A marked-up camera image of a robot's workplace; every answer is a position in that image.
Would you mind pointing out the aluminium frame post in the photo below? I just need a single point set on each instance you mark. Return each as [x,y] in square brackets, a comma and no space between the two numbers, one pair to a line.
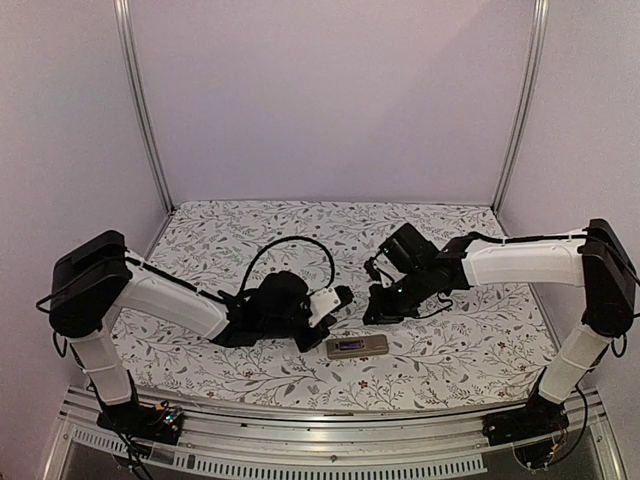
[135,80]
[531,71]

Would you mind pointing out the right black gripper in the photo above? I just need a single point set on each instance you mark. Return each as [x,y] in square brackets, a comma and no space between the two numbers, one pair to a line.
[381,312]

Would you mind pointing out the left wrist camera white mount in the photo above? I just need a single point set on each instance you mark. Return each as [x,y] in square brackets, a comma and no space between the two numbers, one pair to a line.
[326,301]

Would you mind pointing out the white remote control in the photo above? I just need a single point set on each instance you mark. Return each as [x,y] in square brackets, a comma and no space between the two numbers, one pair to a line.
[374,345]

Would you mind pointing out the black battery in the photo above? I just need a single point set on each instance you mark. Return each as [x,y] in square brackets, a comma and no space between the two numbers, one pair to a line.
[350,345]

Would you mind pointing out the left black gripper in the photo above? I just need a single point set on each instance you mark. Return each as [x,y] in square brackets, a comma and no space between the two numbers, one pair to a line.
[305,344]

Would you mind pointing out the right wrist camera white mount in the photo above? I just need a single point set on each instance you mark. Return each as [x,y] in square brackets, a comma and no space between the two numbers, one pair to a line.
[376,274]

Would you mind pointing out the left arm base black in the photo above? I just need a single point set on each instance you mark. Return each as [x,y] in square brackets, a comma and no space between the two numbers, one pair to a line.
[160,423]

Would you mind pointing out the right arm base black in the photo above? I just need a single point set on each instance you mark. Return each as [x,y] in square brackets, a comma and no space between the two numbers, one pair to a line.
[536,417]

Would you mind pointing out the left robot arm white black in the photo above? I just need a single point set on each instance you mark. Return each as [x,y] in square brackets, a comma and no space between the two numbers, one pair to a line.
[103,275]

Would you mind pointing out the floral patterned table mat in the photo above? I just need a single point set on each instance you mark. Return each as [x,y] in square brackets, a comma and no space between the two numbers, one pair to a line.
[487,348]

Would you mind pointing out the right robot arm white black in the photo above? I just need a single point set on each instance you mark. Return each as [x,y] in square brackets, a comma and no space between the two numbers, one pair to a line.
[592,258]

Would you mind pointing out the left aluminium frame post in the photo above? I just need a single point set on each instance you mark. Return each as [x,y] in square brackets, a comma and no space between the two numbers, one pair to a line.
[135,80]

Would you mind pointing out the front aluminium rail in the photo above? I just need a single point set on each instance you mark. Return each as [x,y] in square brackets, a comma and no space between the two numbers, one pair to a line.
[229,440]

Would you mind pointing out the right aluminium frame post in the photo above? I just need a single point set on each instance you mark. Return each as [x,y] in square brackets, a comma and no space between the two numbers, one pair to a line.
[531,71]

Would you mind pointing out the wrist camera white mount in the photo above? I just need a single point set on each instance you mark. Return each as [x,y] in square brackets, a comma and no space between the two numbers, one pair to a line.
[326,301]
[376,274]

